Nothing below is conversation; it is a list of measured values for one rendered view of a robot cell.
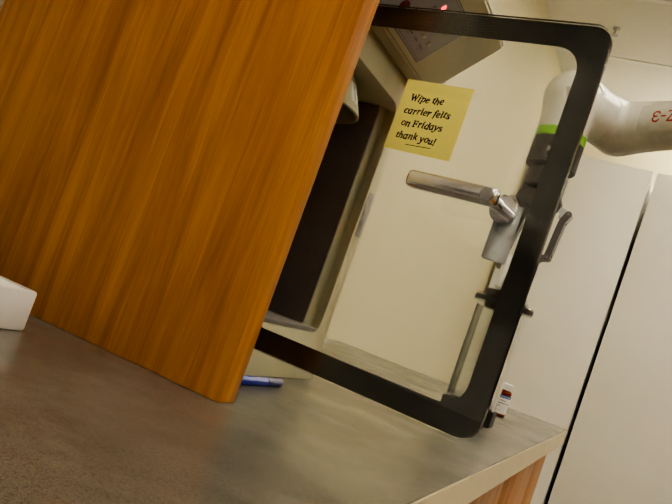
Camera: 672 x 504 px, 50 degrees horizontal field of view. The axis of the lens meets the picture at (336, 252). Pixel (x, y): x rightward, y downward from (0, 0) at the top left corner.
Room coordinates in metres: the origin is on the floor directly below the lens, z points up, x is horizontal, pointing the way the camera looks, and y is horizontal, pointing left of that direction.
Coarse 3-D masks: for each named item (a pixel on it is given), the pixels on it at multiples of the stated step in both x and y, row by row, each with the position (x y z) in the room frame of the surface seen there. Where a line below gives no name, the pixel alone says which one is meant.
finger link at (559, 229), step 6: (564, 216) 1.28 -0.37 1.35; (570, 216) 1.27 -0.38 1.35; (558, 222) 1.28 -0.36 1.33; (564, 222) 1.28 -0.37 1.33; (558, 228) 1.28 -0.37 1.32; (564, 228) 1.29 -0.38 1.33; (558, 234) 1.28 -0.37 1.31; (552, 240) 1.28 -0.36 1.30; (558, 240) 1.29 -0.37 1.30; (552, 246) 1.28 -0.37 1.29; (546, 252) 1.28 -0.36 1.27; (552, 252) 1.28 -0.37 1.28; (546, 258) 1.28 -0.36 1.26
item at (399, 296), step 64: (384, 64) 0.75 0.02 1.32; (448, 64) 0.71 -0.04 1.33; (512, 64) 0.67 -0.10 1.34; (576, 64) 0.64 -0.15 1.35; (384, 128) 0.73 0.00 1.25; (512, 128) 0.66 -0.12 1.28; (576, 128) 0.63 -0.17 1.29; (320, 192) 0.76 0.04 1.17; (384, 192) 0.72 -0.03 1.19; (512, 192) 0.65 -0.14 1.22; (320, 256) 0.74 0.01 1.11; (384, 256) 0.71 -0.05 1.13; (448, 256) 0.67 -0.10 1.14; (512, 256) 0.64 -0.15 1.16; (320, 320) 0.73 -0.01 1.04; (384, 320) 0.69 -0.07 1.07; (448, 320) 0.66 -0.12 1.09; (512, 320) 0.63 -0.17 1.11; (384, 384) 0.68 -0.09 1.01; (448, 384) 0.65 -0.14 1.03
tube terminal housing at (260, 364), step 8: (256, 352) 0.91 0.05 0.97; (256, 360) 0.91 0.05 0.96; (264, 360) 0.93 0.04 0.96; (272, 360) 0.95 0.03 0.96; (248, 368) 0.90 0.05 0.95; (256, 368) 0.92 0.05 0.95; (264, 368) 0.94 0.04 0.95; (272, 368) 0.96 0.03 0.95; (280, 368) 0.98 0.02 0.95; (288, 368) 1.00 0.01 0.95; (296, 368) 1.03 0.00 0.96; (272, 376) 0.97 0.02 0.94; (280, 376) 0.99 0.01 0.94; (288, 376) 1.01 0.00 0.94; (296, 376) 1.04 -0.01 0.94; (304, 376) 1.06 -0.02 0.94
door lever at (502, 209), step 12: (408, 180) 0.65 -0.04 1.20; (420, 180) 0.65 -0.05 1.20; (432, 180) 0.64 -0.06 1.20; (444, 180) 0.63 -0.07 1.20; (456, 180) 0.63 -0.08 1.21; (432, 192) 0.65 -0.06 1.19; (444, 192) 0.63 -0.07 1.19; (456, 192) 0.63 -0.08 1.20; (468, 192) 0.62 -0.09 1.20; (480, 192) 0.61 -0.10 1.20; (492, 192) 0.61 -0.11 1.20; (480, 204) 0.62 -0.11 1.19; (492, 204) 0.61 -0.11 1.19; (504, 204) 0.64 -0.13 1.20; (492, 216) 0.65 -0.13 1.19; (504, 216) 0.65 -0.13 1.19
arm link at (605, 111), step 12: (600, 84) 1.28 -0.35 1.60; (600, 96) 1.27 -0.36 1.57; (612, 96) 1.29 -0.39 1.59; (600, 108) 1.27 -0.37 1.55; (612, 108) 1.29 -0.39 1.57; (588, 120) 1.27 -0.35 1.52; (600, 120) 1.29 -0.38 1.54; (612, 120) 1.30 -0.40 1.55; (588, 132) 1.29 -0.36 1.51; (600, 132) 1.31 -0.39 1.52
